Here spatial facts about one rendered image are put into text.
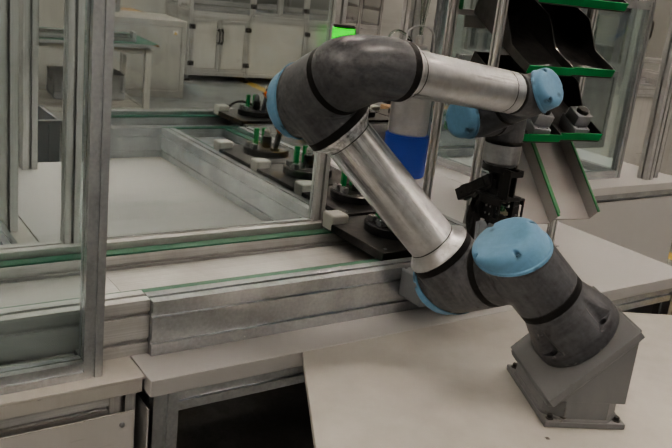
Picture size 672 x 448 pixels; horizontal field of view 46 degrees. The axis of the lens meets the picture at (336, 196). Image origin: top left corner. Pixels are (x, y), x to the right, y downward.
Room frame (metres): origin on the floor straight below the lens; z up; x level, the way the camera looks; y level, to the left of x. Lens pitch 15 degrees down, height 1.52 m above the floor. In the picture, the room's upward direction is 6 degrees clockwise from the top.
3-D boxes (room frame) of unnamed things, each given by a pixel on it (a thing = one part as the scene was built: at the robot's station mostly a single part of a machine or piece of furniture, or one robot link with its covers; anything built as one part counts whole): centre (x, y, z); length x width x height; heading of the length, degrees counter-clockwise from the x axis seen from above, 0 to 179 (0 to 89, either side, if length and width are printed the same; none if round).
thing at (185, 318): (1.51, -0.06, 0.91); 0.89 x 0.06 x 0.11; 125
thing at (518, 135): (1.59, -0.32, 1.29); 0.09 x 0.08 x 0.11; 132
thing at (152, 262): (1.64, 0.06, 0.91); 0.84 x 0.28 x 0.10; 125
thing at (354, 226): (1.75, -0.14, 0.96); 0.24 x 0.24 x 0.02; 35
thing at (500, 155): (1.60, -0.33, 1.21); 0.08 x 0.08 x 0.05
